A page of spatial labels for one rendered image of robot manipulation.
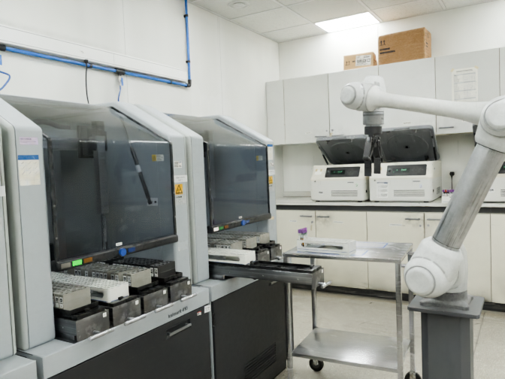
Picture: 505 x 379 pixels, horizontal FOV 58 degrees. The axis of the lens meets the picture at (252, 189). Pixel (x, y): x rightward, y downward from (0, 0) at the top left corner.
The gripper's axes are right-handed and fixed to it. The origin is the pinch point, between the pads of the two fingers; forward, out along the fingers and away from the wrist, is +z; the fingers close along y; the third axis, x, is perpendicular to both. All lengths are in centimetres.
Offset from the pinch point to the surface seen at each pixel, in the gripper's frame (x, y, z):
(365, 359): 9, 19, 97
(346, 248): 17.5, 15.9, 39.7
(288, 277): 31, -21, 46
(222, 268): 67, -22, 47
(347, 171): 91, 219, 18
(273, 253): 65, 26, 51
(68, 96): 190, -11, -44
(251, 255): 55, -14, 41
